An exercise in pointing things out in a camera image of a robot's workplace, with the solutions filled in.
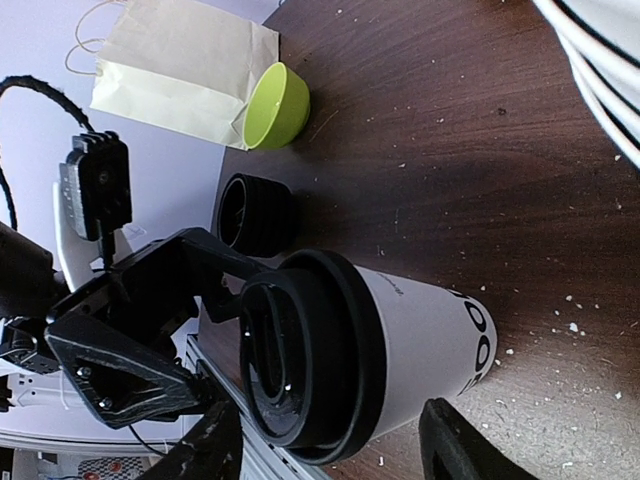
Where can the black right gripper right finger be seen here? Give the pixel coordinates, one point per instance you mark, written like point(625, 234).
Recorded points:
point(451, 448)

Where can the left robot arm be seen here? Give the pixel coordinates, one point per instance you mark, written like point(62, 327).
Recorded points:
point(153, 329)

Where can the single white paper cup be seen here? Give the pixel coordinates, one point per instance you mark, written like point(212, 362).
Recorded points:
point(439, 343)

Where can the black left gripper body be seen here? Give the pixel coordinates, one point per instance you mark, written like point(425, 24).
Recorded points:
point(30, 287)

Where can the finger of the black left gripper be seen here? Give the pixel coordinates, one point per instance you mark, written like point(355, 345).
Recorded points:
point(186, 265)
point(121, 381)

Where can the stack of white paper cups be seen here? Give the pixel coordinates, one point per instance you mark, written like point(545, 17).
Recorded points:
point(601, 42)

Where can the black plastic cup lid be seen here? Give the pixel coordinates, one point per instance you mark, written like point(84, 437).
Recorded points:
point(312, 357)

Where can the stack of black cup lids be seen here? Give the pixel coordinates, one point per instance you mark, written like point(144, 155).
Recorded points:
point(257, 217)

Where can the green plastic bowl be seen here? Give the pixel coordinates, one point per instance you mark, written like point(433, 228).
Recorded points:
point(278, 110)

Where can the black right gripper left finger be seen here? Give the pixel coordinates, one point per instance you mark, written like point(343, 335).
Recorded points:
point(212, 449)

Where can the white paper takeout bag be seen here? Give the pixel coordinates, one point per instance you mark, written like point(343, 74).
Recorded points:
point(184, 66)

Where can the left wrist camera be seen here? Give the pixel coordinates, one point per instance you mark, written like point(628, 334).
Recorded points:
point(95, 184)

